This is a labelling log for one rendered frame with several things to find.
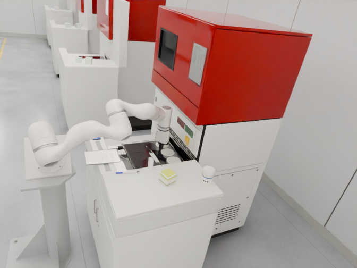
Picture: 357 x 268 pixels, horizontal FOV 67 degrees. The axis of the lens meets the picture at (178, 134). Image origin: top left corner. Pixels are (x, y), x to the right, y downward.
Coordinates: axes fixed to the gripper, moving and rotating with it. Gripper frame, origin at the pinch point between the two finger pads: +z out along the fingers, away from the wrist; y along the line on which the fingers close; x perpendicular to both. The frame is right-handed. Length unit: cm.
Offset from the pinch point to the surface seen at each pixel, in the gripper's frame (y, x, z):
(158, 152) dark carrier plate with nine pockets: 0.3, -4.8, 2.5
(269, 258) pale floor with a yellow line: 104, 31, 92
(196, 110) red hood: 23.6, -8.1, -39.7
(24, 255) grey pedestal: -70, -68, 88
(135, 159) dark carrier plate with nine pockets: -8.3, -21.3, 2.5
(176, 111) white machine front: 0.3, 18.9, -22.1
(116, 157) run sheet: -14.8, -35.1, -4.4
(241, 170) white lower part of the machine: 58, 31, 16
